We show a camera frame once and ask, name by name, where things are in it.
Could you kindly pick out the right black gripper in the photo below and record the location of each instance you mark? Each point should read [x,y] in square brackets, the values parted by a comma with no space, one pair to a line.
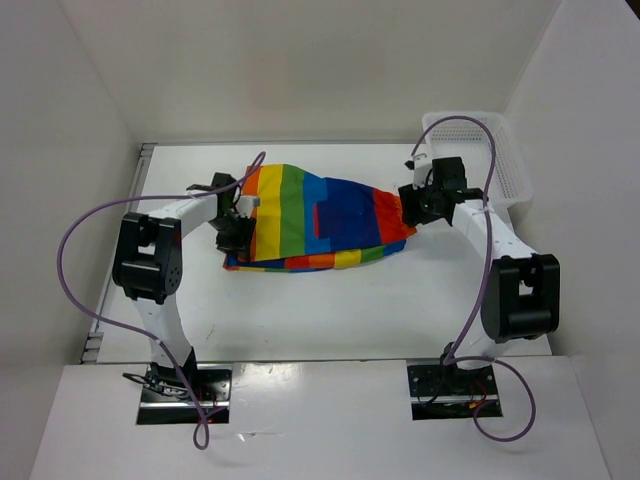
[409,196]

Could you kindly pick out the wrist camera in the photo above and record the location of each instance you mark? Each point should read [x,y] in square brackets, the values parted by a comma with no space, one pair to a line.
[421,167]
[246,204]

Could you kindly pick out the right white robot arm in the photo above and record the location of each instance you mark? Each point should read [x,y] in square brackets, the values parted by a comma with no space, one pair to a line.
[519,298]

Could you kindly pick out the rainbow striped shorts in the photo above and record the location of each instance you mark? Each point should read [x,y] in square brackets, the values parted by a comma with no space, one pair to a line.
[306,223]

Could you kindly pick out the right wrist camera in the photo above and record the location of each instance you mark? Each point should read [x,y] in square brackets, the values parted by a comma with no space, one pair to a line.
[421,167]

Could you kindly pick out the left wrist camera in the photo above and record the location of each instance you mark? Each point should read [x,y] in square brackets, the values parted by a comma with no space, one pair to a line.
[246,204]

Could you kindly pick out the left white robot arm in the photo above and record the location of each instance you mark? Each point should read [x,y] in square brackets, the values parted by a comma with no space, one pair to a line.
[148,267]

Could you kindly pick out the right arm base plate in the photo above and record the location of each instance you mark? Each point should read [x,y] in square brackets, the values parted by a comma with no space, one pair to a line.
[444,393]

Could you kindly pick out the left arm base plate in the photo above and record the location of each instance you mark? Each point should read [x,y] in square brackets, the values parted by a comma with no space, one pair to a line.
[169,403]

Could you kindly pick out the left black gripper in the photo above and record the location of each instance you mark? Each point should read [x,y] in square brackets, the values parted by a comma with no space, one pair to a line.
[242,243]

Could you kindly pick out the white plastic basket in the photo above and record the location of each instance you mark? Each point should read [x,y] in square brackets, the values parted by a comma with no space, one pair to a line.
[490,154]

